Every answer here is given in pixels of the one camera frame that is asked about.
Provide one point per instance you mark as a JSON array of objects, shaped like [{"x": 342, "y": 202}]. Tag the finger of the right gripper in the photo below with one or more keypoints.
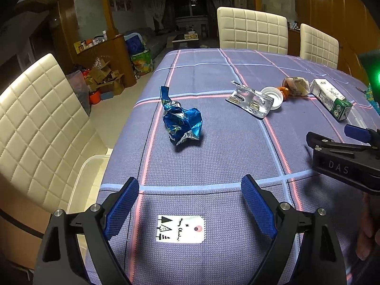
[
  {"x": 363, "y": 135},
  {"x": 322, "y": 143}
]

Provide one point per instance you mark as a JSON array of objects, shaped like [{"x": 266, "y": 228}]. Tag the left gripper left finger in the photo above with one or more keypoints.
[{"x": 60, "y": 261}]

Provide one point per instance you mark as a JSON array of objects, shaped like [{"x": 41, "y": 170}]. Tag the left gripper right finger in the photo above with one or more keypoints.
[{"x": 320, "y": 259}]

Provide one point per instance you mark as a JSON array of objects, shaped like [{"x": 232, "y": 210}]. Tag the green white milk carton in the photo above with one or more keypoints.
[{"x": 335, "y": 102}]

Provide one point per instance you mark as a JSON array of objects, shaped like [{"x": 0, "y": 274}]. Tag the beige paper wrapper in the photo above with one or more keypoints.
[{"x": 298, "y": 86}]

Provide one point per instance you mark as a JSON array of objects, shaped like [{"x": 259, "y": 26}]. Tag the blue foil wrapper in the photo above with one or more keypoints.
[{"x": 182, "y": 124}]

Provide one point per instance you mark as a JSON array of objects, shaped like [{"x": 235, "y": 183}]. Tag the person's right hand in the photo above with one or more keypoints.
[{"x": 367, "y": 234}]

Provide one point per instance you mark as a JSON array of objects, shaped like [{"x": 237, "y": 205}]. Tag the teal beaded pouch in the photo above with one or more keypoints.
[{"x": 370, "y": 98}]

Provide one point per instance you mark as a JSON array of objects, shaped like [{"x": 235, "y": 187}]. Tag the clear plastic bin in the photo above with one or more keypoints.
[{"x": 87, "y": 184}]

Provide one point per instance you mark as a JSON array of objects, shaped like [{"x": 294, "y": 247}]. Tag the orange peel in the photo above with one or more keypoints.
[{"x": 284, "y": 91}]

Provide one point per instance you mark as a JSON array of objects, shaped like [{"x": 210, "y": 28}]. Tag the white plastic lid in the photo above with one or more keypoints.
[{"x": 276, "y": 95}]

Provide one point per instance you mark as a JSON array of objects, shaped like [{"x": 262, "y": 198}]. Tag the silver pill blister pack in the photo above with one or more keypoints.
[{"x": 254, "y": 102}]

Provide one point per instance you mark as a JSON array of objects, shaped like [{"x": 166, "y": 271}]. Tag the cream chair far right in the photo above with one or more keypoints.
[{"x": 319, "y": 47}]

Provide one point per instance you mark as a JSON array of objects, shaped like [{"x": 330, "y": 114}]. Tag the cream chair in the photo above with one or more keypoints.
[
  {"x": 319, "y": 47},
  {"x": 46, "y": 136}
]

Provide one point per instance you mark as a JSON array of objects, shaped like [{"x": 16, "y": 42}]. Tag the white paper tag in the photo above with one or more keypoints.
[{"x": 181, "y": 229}]

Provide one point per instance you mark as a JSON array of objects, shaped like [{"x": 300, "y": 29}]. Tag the cream chair left side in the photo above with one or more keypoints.
[{"x": 46, "y": 136}]

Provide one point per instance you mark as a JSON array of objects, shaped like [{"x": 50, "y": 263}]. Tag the orange bucket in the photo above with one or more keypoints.
[{"x": 95, "y": 97}]

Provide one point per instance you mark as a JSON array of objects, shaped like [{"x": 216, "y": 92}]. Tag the cream chair far end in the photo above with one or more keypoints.
[{"x": 254, "y": 30}]

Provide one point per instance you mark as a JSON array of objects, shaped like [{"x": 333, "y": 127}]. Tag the grey plastic bag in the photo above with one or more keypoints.
[{"x": 81, "y": 90}]

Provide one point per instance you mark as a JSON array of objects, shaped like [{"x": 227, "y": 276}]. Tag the pile of cardboard boxes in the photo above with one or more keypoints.
[{"x": 104, "y": 79}]

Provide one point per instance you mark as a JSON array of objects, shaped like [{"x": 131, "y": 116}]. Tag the dark coffee table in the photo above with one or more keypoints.
[{"x": 186, "y": 40}]

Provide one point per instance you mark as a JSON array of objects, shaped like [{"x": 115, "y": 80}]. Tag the colourful printed bag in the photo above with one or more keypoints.
[{"x": 142, "y": 62}]

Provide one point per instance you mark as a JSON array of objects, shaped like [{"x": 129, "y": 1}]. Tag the wooden partition counter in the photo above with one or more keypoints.
[{"x": 114, "y": 48}]

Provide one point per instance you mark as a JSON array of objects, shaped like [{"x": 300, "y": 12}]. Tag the blue bag on sofa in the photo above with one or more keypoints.
[{"x": 134, "y": 43}]

